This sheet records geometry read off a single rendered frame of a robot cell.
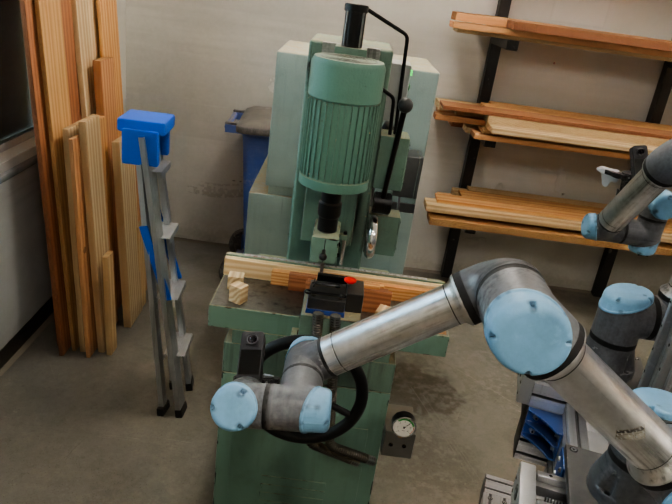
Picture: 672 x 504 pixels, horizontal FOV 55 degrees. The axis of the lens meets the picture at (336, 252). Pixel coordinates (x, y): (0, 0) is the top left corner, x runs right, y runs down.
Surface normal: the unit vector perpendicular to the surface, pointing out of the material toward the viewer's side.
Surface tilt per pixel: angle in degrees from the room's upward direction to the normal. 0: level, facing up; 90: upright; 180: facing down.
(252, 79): 90
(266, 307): 0
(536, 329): 85
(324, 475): 90
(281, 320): 90
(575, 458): 0
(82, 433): 0
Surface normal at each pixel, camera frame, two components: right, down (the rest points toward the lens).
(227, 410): -0.03, -0.11
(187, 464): 0.12, -0.91
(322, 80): -0.58, 0.25
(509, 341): -0.15, 0.29
